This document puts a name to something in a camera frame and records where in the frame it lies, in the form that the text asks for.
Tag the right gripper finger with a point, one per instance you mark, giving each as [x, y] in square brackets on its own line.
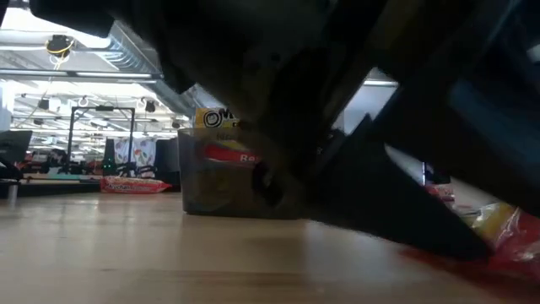
[371, 198]
[485, 148]

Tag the teal Maruchan noodle pack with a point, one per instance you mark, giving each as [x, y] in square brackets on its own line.
[215, 118]

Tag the red Maruchan noodle pack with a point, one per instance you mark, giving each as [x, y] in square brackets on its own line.
[135, 186]
[519, 236]

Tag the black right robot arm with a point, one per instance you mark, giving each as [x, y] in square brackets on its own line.
[464, 42]

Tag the patterned fabric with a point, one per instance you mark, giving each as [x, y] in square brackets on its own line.
[139, 152]

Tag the ceiling strip light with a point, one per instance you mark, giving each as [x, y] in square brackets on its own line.
[63, 74]

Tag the person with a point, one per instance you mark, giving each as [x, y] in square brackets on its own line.
[55, 159]

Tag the black monitor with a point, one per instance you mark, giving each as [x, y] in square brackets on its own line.
[14, 145]

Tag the black metal rack frame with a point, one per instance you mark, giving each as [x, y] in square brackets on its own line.
[71, 139]

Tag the black aluminium table frame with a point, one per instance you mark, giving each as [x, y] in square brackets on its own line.
[63, 188]

